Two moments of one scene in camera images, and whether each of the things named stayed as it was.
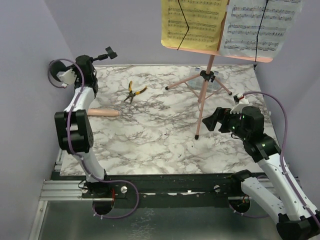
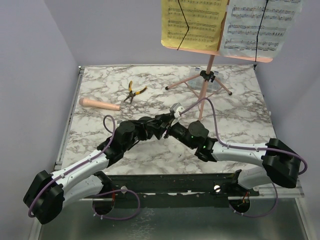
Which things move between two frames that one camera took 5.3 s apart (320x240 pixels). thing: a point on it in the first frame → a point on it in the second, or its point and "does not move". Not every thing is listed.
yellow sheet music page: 204,18 does not move
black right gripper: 223,119 → 171,127
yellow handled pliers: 131,94 does not move
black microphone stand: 57,67 → 163,120
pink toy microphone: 103,112 → 90,102
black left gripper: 75,70 → 146,133
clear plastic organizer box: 195,84 does not move
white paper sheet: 242,23 does not move
